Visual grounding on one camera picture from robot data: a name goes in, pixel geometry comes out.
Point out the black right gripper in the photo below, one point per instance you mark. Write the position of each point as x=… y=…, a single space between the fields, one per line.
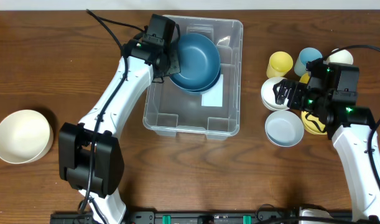
x=291 y=95

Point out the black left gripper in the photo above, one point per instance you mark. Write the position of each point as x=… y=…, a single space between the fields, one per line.
x=171 y=65

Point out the white small bowl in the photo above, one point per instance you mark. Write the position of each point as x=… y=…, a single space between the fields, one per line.
x=268 y=97

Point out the dark blue bowl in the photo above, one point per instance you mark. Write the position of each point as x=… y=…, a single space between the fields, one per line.
x=199 y=62
x=203 y=90

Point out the light grey small bowl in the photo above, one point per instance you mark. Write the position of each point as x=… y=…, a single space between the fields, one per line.
x=284 y=128

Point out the yellow small bowl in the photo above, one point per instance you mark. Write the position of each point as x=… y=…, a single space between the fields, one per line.
x=312 y=124

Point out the cream large bowl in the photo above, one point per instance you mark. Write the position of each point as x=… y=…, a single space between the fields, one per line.
x=25 y=136

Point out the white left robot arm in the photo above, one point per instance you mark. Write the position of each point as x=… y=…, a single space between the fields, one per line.
x=89 y=155

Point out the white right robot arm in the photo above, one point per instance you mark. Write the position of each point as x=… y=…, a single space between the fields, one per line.
x=352 y=131

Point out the yellow cup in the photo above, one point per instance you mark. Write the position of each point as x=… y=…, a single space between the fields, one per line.
x=279 y=64
x=304 y=78

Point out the light blue cup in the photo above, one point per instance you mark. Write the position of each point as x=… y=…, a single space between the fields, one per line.
x=306 y=55

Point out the clear plastic storage bin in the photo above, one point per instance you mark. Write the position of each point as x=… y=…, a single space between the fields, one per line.
x=169 y=110

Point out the white label in bin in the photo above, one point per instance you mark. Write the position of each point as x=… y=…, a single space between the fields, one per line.
x=214 y=96

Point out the cream cup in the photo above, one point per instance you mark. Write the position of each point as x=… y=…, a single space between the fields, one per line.
x=342 y=56

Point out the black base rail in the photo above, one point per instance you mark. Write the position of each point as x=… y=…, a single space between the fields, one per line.
x=175 y=218

